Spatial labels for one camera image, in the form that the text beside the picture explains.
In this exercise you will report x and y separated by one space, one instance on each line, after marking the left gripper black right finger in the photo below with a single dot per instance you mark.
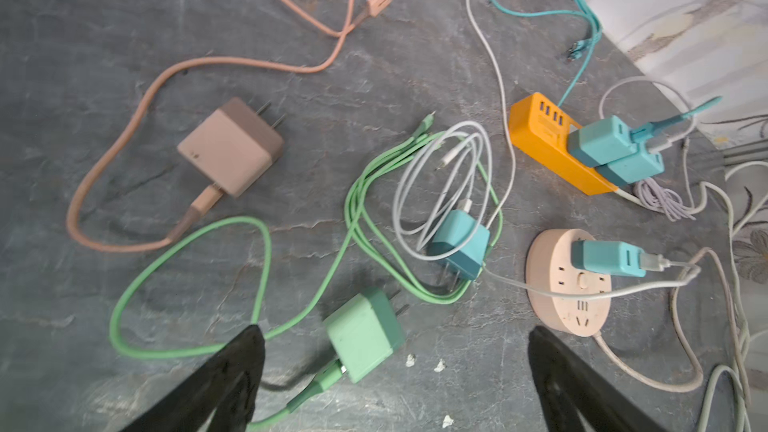
572 395

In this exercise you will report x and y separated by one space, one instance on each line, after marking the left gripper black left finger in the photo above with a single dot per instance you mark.
220 394

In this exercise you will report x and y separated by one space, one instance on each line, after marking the round pink power socket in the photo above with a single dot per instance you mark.
561 294

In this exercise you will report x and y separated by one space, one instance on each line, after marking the light green charger adapter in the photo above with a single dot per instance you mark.
364 332

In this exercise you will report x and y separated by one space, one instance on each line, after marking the teal charger adapter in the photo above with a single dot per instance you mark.
601 142
633 168
467 238
616 258

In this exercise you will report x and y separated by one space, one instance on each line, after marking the pink charger adapter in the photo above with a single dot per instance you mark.
233 147

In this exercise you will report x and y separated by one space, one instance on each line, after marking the orange power strip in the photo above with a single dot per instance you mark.
540 129

